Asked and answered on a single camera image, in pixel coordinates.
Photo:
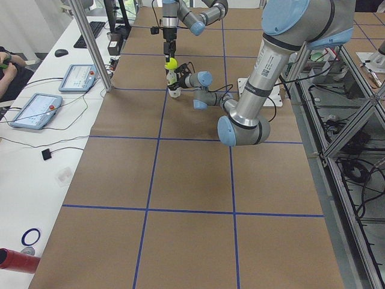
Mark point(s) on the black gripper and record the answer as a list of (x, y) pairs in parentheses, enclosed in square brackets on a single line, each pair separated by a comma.
[(180, 82), (168, 34)]

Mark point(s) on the clear tennis ball can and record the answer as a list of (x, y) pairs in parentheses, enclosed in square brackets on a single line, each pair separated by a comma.
[(173, 94)]

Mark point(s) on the yellow Roland Garros tennis ball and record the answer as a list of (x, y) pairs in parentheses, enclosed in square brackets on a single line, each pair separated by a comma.
[(171, 64)]

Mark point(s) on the yellow Wilson tennis ball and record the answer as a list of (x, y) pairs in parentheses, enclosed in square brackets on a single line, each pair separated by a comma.
[(171, 79)]

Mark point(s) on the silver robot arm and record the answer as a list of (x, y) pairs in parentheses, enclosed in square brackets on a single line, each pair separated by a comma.
[(287, 26), (174, 12)]

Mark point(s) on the black mini computer box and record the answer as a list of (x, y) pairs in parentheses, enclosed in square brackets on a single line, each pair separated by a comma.
[(115, 44)]

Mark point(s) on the black computer monitor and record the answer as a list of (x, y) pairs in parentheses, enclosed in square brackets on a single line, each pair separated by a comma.
[(111, 12)]

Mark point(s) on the far blue teach pendant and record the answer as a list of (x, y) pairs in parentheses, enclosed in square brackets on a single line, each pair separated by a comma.
[(79, 78)]

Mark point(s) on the blue teach pendant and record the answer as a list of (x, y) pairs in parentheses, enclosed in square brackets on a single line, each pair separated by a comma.
[(79, 78), (37, 112)]

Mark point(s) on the black computer mouse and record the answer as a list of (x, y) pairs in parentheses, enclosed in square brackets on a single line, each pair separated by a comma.
[(61, 52)]

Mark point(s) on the near blue teach pendant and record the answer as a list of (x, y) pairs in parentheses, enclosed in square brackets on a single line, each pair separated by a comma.
[(37, 112)]

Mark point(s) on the small black square puck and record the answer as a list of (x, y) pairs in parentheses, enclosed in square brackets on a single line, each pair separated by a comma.
[(46, 154)]

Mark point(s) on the person in black shirt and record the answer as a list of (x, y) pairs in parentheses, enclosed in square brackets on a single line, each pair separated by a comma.
[(15, 77)]

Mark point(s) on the red cylinder bottle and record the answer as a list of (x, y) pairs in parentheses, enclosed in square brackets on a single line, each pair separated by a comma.
[(18, 262)]

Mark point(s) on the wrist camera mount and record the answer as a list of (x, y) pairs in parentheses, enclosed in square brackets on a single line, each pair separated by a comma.
[(154, 30)]

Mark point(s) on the aluminium frame post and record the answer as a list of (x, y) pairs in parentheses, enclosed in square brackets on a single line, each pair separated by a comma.
[(90, 40)]

